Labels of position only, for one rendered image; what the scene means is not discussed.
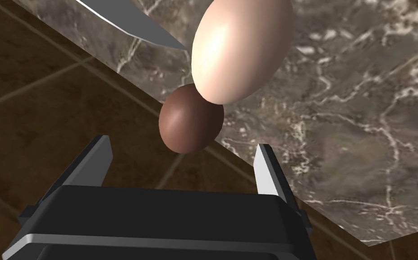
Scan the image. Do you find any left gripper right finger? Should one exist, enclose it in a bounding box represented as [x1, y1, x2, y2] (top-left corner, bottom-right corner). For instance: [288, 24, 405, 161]
[253, 143, 299, 210]

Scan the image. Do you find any grey knife blade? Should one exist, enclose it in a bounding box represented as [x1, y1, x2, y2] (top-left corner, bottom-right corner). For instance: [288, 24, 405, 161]
[75, 0, 188, 51]

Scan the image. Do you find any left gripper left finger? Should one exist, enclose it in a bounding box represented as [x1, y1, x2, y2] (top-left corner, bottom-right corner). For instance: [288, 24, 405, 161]
[40, 135, 114, 204]

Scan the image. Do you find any brown egg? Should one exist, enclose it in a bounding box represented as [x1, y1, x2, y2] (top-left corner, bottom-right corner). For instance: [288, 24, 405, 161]
[158, 83, 225, 154]

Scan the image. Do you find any pale cream egg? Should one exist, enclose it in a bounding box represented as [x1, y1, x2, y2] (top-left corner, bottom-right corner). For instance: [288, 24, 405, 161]
[191, 0, 294, 105]

